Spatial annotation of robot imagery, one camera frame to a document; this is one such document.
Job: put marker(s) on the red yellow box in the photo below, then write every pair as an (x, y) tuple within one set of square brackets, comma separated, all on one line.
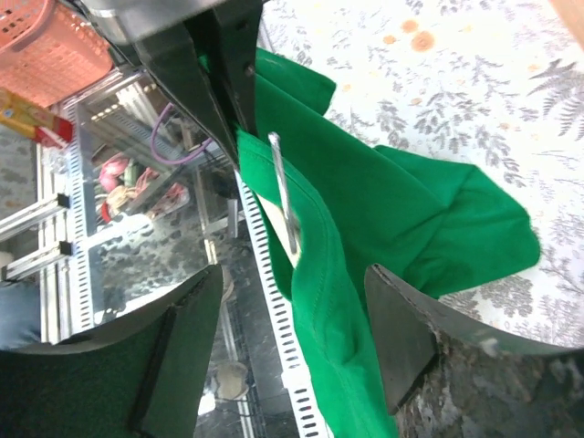
[(35, 123)]

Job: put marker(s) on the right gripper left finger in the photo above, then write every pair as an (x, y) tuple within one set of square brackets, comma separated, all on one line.
[(139, 375)]

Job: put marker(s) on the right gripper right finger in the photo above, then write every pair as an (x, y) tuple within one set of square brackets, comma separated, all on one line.
[(445, 374)]

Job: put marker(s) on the orange plastic basket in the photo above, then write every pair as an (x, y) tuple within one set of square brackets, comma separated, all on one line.
[(48, 53)]

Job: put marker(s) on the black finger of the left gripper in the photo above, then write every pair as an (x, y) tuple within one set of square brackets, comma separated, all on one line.
[(181, 70)]

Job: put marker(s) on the green t shirt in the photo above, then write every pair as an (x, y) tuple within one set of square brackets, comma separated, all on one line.
[(441, 226)]

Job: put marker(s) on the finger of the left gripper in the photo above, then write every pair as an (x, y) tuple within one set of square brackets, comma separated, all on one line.
[(237, 32)]

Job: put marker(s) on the cream white hanger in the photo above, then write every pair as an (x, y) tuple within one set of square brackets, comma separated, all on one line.
[(282, 218)]

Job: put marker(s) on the floral table cloth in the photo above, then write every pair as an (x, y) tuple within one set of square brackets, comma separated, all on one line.
[(498, 84)]

